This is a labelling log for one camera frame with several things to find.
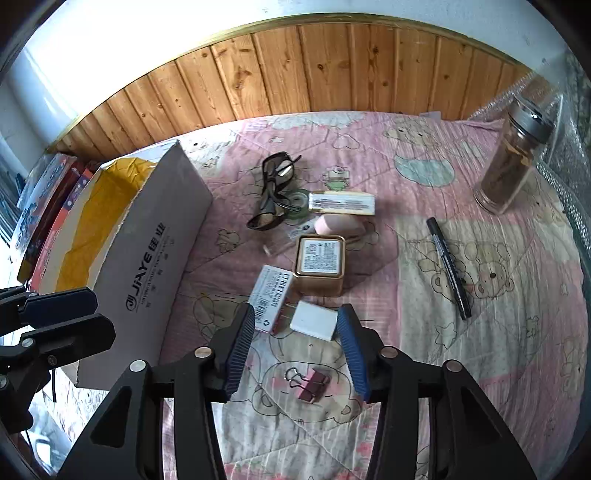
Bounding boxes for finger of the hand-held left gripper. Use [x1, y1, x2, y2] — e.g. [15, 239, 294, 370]
[0, 314, 116, 368]
[0, 286, 99, 330]

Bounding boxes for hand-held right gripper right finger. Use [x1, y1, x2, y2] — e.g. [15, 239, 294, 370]
[336, 303, 539, 480]

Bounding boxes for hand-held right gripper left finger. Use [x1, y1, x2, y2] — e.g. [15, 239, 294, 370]
[58, 302, 257, 480]

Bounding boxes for pink binder clip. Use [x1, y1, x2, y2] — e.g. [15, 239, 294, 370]
[284, 367, 329, 401]

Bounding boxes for white charger plug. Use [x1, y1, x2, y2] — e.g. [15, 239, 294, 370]
[283, 300, 339, 342]

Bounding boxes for red and white staple box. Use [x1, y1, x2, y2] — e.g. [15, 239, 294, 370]
[248, 264, 295, 335]

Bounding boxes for gold square tin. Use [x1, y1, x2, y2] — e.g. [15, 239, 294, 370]
[292, 234, 347, 298]

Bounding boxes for cardboard box with yellow tape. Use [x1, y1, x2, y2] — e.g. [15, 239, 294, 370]
[30, 141, 214, 388]

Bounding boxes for black marker pen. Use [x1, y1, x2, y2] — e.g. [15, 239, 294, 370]
[426, 217, 472, 320]

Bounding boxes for pink correction tape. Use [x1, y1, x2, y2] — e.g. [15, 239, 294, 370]
[314, 213, 370, 236]

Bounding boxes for pink printed blanket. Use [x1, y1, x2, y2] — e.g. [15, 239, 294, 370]
[159, 111, 587, 480]

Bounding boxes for small clear glass vial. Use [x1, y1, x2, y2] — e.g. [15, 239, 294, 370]
[263, 233, 301, 256]

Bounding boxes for blue printed plastic packet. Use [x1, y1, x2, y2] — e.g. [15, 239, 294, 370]
[16, 152, 65, 259]

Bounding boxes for yellow and white small box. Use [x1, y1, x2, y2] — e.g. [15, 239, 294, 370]
[308, 191, 376, 217]

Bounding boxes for green tape roll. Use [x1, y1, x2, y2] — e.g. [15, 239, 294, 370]
[277, 188, 311, 221]

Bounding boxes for glass tea bottle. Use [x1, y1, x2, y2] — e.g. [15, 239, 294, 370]
[473, 95, 555, 214]

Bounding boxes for black frame glasses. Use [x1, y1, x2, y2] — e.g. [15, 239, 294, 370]
[246, 152, 302, 232]

